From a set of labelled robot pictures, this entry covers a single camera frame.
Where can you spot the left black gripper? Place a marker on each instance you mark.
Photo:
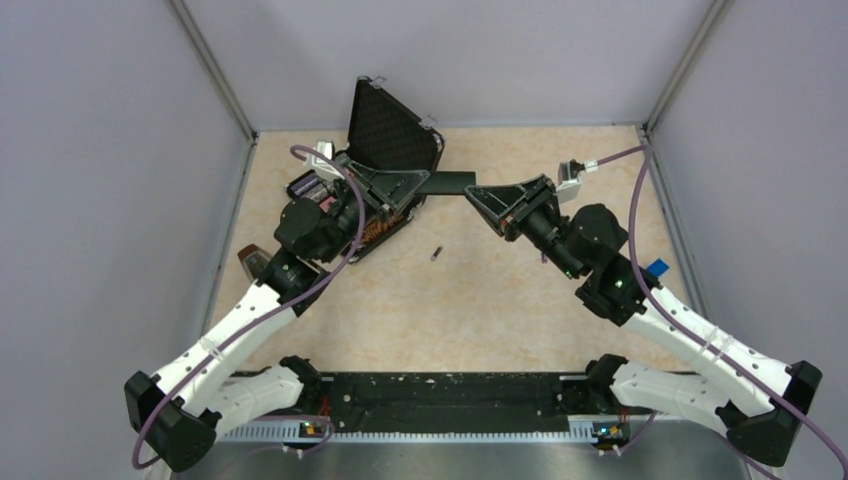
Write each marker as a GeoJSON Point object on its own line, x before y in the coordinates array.
{"type": "Point", "coordinates": [386, 191]}

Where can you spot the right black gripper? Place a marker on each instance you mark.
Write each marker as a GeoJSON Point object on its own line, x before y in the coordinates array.
{"type": "Point", "coordinates": [495, 204]}

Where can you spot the black remote control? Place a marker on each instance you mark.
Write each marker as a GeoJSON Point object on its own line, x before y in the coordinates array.
{"type": "Point", "coordinates": [447, 183]}

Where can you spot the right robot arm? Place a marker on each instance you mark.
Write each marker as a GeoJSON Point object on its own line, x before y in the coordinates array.
{"type": "Point", "coordinates": [752, 400]}

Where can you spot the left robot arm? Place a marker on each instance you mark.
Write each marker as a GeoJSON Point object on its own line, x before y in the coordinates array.
{"type": "Point", "coordinates": [182, 409]}

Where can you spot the black poker chip case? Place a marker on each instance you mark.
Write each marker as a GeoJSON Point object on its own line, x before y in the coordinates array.
{"type": "Point", "coordinates": [383, 133]}

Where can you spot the brown leather pouch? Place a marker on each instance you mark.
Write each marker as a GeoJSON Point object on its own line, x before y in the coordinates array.
{"type": "Point", "coordinates": [253, 260]}

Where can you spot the toy brick train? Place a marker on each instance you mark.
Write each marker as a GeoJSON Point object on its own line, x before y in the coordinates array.
{"type": "Point", "coordinates": [658, 267]}

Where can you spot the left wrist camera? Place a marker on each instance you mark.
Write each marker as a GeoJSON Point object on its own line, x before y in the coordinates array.
{"type": "Point", "coordinates": [326, 159]}

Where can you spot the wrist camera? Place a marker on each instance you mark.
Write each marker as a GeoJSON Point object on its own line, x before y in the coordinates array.
{"type": "Point", "coordinates": [569, 181]}
{"type": "Point", "coordinates": [326, 159]}

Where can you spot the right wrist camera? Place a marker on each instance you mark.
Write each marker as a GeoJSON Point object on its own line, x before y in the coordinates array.
{"type": "Point", "coordinates": [569, 181]}

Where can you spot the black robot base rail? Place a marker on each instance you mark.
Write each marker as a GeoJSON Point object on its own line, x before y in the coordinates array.
{"type": "Point", "coordinates": [451, 408]}

